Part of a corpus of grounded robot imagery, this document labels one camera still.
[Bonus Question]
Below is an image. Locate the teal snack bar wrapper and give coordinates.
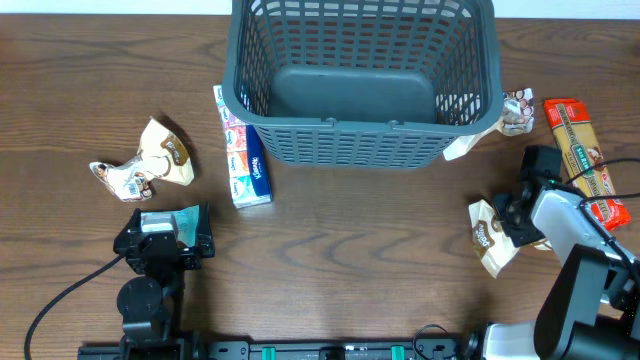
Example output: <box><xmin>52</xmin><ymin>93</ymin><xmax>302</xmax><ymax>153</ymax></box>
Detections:
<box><xmin>141</xmin><ymin>205</ymin><xmax>200</xmax><ymax>247</ymax></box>

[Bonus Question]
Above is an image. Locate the beige brown snack bag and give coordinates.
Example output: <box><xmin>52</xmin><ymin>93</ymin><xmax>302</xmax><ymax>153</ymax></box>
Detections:
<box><xmin>468</xmin><ymin>200</ymin><xmax>552</xmax><ymax>278</ymax></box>

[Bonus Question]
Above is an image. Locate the orange San Remo pasta pack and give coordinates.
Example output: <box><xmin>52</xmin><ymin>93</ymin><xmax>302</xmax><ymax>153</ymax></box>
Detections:
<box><xmin>543</xmin><ymin>97</ymin><xmax>632</xmax><ymax>232</ymax></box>

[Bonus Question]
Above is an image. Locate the white brown snack bag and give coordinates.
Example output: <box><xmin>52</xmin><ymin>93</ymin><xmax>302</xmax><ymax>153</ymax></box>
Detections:
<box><xmin>443</xmin><ymin>88</ymin><xmax>534</xmax><ymax>161</ymax></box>

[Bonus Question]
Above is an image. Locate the Kleenex tissue multipack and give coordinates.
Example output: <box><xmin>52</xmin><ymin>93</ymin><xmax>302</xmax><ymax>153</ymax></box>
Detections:
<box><xmin>213</xmin><ymin>85</ymin><xmax>272</xmax><ymax>209</ymax></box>

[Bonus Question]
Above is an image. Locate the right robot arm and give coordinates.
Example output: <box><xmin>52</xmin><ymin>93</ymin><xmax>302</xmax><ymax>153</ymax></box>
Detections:
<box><xmin>480</xmin><ymin>179</ymin><xmax>639</xmax><ymax>359</ymax></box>

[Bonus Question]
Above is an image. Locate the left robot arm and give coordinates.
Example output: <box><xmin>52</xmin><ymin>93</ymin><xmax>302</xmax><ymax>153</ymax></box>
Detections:
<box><xmin>113</xmin><ymin>203</ymin><xmax>215</xmax><ymax>359</ymax></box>

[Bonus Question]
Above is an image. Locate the crumpled beige snack bag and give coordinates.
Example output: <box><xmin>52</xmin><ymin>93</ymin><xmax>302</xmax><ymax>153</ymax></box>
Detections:
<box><xmin>89</xmin><ymin>117</ymin><xmax>195</xmax><ymax>202</ymax></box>

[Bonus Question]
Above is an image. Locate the grey plastic basket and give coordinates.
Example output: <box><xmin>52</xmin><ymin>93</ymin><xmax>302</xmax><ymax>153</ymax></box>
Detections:
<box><xmin>221</xmin><ymin>0</ymin><xmax>503</xmax><ymax>169</ymax></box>

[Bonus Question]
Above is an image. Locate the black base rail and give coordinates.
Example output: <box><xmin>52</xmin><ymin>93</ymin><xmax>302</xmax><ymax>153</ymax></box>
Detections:
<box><xmin>76</xmin><ymin>336</ymin><xmax>482</xmax><ymax>360</ymax></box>

